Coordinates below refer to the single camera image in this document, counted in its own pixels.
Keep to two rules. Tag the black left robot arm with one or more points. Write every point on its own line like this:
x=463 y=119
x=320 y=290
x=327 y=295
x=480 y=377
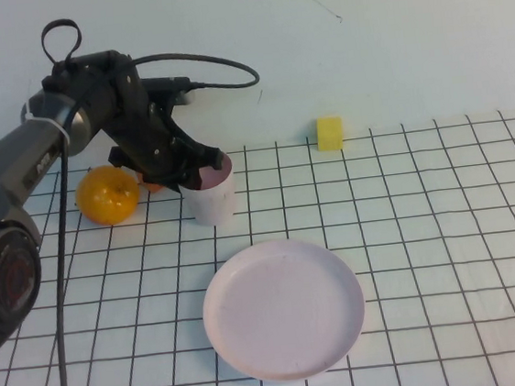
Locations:
x=1 y=169

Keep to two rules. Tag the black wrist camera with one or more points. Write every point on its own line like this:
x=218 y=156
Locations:
x=163 y=85

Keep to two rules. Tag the white black-grid tablecloth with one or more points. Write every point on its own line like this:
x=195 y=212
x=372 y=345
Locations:
x=432 y=276

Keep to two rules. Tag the pink plastic cup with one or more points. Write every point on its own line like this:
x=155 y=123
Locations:
x=213 y=207

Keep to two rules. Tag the white zip tie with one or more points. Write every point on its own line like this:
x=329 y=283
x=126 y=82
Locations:
x=50 y=123

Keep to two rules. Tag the orange foam cube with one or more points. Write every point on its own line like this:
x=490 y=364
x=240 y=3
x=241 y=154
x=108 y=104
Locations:
x=155 y=188

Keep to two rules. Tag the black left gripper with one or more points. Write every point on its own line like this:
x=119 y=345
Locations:
x=151 y=144

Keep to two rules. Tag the pink round plate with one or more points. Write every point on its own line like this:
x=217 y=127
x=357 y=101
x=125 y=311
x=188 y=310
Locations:
x=283 y=310

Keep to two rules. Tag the orange round fruit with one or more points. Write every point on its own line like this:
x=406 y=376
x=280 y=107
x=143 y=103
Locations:
x=106 y=202

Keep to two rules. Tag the yellow foam cube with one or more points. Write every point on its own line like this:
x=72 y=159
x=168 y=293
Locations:
x=329 y=134

